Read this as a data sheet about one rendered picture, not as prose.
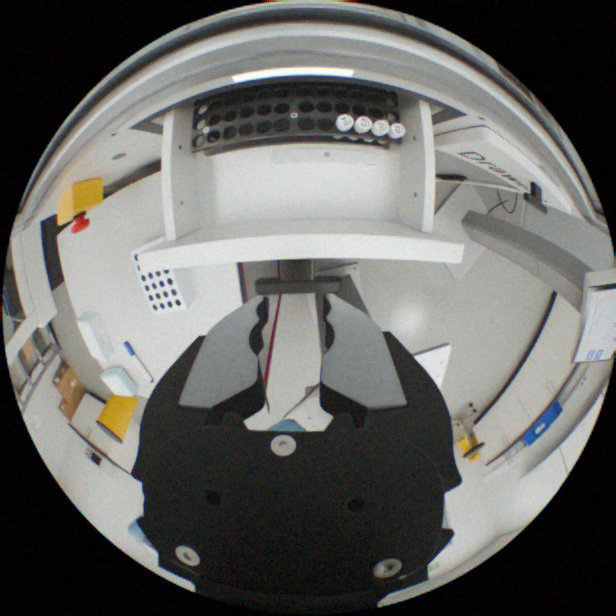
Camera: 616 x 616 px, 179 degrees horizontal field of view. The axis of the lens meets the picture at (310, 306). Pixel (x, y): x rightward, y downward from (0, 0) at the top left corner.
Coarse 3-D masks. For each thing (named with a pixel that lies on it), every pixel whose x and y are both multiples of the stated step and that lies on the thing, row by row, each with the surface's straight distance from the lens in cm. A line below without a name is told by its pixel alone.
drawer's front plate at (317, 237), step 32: (256, 224) 22; (288, 224) 20; (320, 224) 20; (352, 224) 21; (384, 224) 23; (160, 256) 19; (192, 256) 18; (224, 256) 17; (256, 256) 16; (288, 256) 16; (320, 256) 16; (352, 256) 16; (384, 256) 17; (416, 256) 18; (448, 256) 19
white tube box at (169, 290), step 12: (156, 240) 36; (132, 252) 40; (144, 276) 41; (156, 276) 38; (168, 276) 36; (180, 276) 37; (144, 288) 41; (156, 288) 40; (168, 288) 37; (180, 288) 37; (156, 300) 40; (168, 300) 39; (180, 300) 37; (192, 300) 39; (156, 312) 42; (168, 312) 40
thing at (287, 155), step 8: (272, 152) 24; (280, 152) 24; (288, 152) 23; (296, 152) 23; (304, 152) 23; (312, 152) 23; (320, 152) 23; (328, 152) 23; (336, 152) 24; (344, 152) 24; (352, 152) 24; (360, 152) 24; (368, 152) 24; (272, 160) 23; (280, 160) 23; (288, 160) 23; (296, 160) 23; (304, 160) 23; (312, 160) 23; (320, 160) 23; (328, 160) 23; (336, 160) 23; (344, 160) 24; (352, 160) 24; (360, 160) 24; (368, 160) 24; (376, 160) 24
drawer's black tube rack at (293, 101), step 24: (216, 96) 22; (240, 96) 21; (264, 96) 24; (288, 96) 20; (312, 96) 20; (336, 96) 20; (360, 96) 24; (384, 96) 22; (216, 120) 24; (240, 120) 20; (384, 120) 20; (240, 144) 22; (264, 144) 22; (288, 144) 22; (360, 144) 22; (384, 144) 23
